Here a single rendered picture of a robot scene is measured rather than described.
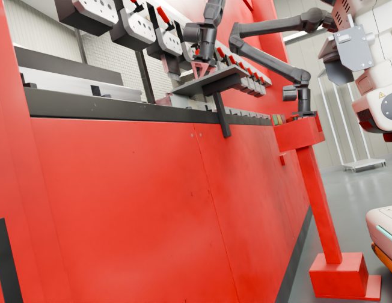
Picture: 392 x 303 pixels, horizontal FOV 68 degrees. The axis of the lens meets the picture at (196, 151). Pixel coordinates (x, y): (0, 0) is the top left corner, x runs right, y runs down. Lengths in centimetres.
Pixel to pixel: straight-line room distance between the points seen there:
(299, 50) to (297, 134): 448
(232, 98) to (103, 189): 295
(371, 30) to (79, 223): 119
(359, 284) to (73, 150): 124
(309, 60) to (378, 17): 439
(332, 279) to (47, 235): 128
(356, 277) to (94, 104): 122
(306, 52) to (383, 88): 452
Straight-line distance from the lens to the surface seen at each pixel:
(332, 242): 148
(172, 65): 124
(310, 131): 132
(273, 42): 339
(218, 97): 112
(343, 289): 149
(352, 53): 125
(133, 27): 103
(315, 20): 159
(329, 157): 558
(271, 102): 328
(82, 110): 55
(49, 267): 34
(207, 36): 118
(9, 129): 34
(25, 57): 143
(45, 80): 69
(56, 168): 48
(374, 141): 574
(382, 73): 128
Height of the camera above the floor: 70
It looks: 2 degrees up
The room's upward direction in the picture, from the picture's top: 14 degrees counter-clockwise
